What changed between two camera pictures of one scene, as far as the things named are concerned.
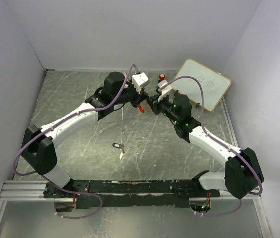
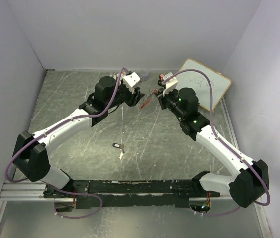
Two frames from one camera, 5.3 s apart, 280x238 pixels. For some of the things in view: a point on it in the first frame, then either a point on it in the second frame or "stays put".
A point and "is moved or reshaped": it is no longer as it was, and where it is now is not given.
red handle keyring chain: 140,108 is moved or reshaped
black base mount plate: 167,193 stays put
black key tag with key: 120,146 stays put
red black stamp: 162,77 stays put
